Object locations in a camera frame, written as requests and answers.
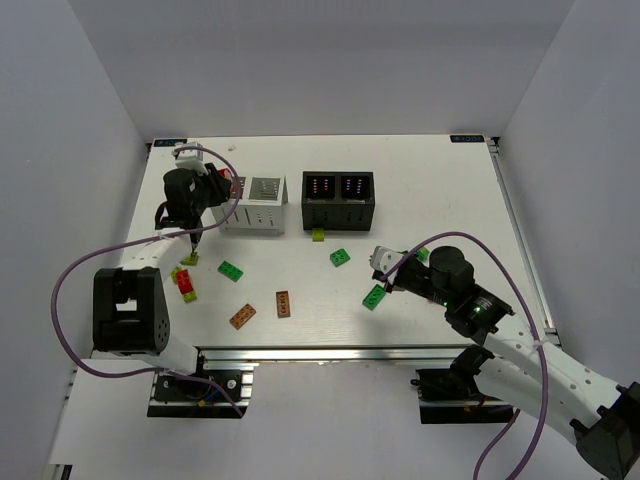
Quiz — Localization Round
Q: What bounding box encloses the red arch lego brick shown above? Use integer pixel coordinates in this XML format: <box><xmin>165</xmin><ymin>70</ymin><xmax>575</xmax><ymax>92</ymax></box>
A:
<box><xmin>218</xmin><ymin>168</ymin><xmax>233</xmax><ymax>181</ymax></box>

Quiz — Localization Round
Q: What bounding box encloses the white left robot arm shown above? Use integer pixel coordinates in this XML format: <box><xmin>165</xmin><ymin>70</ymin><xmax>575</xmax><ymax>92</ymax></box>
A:
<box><xmin>92</xmin><ymin>163</ymin><xmax>231</xmax><ymax>375</ymax></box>

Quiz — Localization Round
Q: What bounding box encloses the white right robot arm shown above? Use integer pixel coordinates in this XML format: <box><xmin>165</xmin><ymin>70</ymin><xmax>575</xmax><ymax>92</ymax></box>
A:
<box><xmin>370</xmin><ymin>246</ymin><xmax>639</xmax><ymax>479</ymax></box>

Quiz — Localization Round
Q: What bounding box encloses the green lego pair with yellow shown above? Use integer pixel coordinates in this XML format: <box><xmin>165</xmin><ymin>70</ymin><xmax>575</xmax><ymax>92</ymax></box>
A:
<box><xmin>415</xmin><ymin>247</ymin><xmax>429</xmax><ymax>262</ymax></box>

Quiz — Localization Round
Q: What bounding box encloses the blue label sticker left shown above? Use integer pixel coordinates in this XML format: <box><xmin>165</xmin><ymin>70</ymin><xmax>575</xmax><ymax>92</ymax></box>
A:
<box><xmin>152</xmin><ymin>138</ymin><xmax>187</xmax><ymax>148</ymax></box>

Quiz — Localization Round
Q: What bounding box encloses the blue label sticker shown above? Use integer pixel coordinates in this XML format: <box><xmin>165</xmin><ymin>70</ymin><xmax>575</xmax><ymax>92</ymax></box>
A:
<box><xmin>449</xmin><ymin>134</ymin><xmax>485</xmax><ymax>143</ymax></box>
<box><xmin>152</xmin><ymin>138</ymin><xmax>187</xmax><ymax>148</ymax></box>

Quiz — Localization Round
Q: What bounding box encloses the lime lego brick left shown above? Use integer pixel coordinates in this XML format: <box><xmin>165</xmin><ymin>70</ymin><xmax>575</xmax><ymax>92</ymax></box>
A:
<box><xmin>180</xmin><ymin>252</ymin><xmax>199</xmax><ymax>266</ymax></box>

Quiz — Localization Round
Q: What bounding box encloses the white two-compartment container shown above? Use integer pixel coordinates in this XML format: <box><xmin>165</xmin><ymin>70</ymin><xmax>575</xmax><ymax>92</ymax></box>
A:
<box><xmin>211</xmin><ymin>176</ymin><xmax>288</xmax><ymax>235</ymax></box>

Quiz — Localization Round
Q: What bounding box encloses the green long lego brick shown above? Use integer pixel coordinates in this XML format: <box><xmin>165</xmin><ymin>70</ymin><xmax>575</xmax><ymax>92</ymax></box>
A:
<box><xmin>362</xmin><ymin>284</ymin><xmax>386</xmax><ymax>311</ymax></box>

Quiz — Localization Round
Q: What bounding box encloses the lime red lego stack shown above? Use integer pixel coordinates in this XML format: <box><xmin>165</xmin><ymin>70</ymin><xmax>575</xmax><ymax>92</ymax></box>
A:
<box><xmin>171</xmin><ymin>267</ymin><xmax>197</xmax><ymax>303</ymax></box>

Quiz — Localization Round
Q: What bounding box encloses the green flat lego left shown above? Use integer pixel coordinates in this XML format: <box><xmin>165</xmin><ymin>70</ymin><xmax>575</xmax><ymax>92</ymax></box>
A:
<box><xmin>217</xmin><ymin>261</ymin><xmax>244</xmax><ymax>282</ymax></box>

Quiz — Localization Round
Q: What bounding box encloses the green square lego brick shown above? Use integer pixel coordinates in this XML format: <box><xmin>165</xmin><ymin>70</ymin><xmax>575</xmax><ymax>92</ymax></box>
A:
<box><xmin>329</xmin><ymin>248</ymin><xmax>351</xmax><ymax>267</ymax></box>

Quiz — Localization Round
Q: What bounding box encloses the orange lego brick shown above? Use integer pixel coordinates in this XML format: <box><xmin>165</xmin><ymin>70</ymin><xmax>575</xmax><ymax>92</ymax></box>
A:
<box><xmin>229</xmin><ymin>303</ymin><xmax>256</xmax><ymax>330</ymax></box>

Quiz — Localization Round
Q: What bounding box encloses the lime lego by black container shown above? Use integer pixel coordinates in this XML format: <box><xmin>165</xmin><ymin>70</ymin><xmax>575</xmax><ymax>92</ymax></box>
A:
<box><xmin>312</xmin><ymin>228</ymin><xmax>325</xmax><ymax>242</ymax></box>

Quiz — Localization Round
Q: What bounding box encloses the blue label sticker right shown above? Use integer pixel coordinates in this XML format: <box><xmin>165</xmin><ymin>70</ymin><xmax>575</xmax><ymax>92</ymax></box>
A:
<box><xmin>449</xmin><ymin>134</ymin><xmax>485</xmax><ymax>143</ymax></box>

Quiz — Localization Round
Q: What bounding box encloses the black two-compartment container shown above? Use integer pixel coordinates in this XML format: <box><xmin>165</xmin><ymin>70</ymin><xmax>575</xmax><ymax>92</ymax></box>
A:
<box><xmin>301</xmin><ymin>171</ymin><xmax>376</xmax><ymax>231</ymax></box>

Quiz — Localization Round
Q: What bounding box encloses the brown lego brick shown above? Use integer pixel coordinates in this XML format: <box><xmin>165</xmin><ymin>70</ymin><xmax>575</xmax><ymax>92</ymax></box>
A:
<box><xmin>276</xmin><ymin>291</ymin><xmax>291</xmax><ymax>318</ymax></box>

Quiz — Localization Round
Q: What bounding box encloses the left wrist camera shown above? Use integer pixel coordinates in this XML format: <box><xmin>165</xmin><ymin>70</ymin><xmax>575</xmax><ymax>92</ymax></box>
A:
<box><xmin>172</xmin><ymin>142</ymin><xmax>207</xmax><ymax>174</ymax></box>

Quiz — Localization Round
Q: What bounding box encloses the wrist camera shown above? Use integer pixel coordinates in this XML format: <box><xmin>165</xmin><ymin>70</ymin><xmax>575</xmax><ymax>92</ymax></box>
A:
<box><xmin>369</xmin><ymin>246</ymin><xmax>403</xmax><ymax>276</ymax></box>
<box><xmin>172</xmin><ymin>142</ymin><xmax>207</xmax><ymax>174</ymax></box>

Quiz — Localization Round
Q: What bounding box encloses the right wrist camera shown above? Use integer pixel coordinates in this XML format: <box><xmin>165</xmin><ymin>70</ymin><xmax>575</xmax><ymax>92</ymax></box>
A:
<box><xmin>369</xmin><ymin>246</ymin><xmax>403</xmax><ymax>276</ymax></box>

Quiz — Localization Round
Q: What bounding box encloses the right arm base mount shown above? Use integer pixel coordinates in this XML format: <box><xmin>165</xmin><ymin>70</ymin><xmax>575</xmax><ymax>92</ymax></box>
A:
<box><xmin>410</xmin><ymin>345</ymin><xmax>514</xmax><ymax>425</ymax></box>

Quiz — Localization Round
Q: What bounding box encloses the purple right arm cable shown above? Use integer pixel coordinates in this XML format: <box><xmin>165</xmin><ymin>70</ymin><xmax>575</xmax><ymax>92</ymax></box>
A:
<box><xmin>377</xmin><ymin>230</ymin><xmax>550</xmax><ymax>480</ymax></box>

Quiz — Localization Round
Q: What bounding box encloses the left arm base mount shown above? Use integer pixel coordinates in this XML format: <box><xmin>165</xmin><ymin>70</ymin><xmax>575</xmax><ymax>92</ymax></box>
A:
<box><xmin>147</xmin><ymin>354</ymin><xmax>256</xmax><ymax>419</ymax></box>

